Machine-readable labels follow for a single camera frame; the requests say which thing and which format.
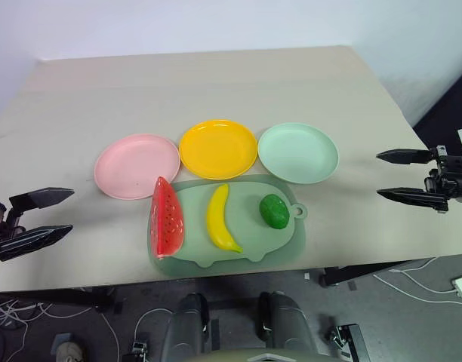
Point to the yellow toy banana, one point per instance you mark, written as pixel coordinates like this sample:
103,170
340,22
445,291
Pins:
217,218

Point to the black metal stand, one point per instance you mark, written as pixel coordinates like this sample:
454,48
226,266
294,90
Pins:
353,341

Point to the translucent green rectangular mat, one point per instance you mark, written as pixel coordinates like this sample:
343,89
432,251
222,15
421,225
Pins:
170,265

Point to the grey caster wheel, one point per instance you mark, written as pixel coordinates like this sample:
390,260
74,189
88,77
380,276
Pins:
69,348

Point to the grey robot torso edge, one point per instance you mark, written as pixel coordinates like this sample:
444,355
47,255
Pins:
265,356

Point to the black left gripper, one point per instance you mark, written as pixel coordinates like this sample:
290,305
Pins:
0,222

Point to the mint green plastic plate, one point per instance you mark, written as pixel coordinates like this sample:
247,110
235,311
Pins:
297,152

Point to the pink plastic plate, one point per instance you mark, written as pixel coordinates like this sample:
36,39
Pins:
134,166

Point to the dark rounded robot leg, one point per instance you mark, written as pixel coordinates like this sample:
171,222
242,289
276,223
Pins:
183,328
285,324

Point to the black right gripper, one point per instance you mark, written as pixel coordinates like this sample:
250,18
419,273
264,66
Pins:
451,177

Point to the yellow plastic plate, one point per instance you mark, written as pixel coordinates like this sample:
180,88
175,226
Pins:
217,149

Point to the black table leg frame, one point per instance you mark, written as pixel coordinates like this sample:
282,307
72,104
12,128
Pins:
65,298
367,273

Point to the green avocado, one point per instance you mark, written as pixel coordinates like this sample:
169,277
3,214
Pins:
273,211

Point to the red toy watermelon slice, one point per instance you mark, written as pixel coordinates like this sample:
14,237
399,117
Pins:
167,218

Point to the green pig-shaped cutting board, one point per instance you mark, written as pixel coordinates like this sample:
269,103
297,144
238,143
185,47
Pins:
250,234

